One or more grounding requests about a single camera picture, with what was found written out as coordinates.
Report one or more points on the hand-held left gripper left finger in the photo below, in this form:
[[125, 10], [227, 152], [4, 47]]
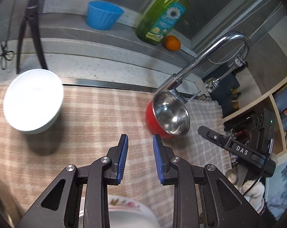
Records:
[[123, 159]]

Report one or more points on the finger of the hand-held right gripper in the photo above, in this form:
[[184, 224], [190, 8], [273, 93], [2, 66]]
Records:
[[212, 136]]

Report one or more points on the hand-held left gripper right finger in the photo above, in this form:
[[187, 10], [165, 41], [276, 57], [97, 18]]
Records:
[[157, 159]]

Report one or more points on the small red steel bowl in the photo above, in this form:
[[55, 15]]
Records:
[[170, 114]]

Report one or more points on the large pink floral plate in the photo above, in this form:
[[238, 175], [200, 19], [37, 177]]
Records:
[[131, 206]]

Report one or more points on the light blue bowl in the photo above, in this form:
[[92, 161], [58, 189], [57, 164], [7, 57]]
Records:
[[32, 99]]

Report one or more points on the person's right hand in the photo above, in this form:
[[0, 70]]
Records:
[[248, 185]]

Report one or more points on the dark blue knife holder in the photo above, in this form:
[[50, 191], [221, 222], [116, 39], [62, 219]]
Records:
[[225, 92]]

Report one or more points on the marble print picture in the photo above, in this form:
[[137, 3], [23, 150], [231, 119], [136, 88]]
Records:
[[282, 187]]

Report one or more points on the beige checkered cloth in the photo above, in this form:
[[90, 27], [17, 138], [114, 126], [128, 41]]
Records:
[[86, 118]]

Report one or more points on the wooden shelf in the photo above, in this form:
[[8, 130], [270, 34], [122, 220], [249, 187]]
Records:
[[276, 95]]

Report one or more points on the chrome faucet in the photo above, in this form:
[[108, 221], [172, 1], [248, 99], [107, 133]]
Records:
[[205, 54]]

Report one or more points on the orange fruit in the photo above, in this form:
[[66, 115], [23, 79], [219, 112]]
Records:
[[172, 42]]

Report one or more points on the green dish soap bottle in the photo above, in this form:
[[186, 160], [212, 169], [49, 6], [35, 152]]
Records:
[[162, 16]]

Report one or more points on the blue ribbed plastic cup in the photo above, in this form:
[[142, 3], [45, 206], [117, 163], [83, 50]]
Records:
[[103, 15]]

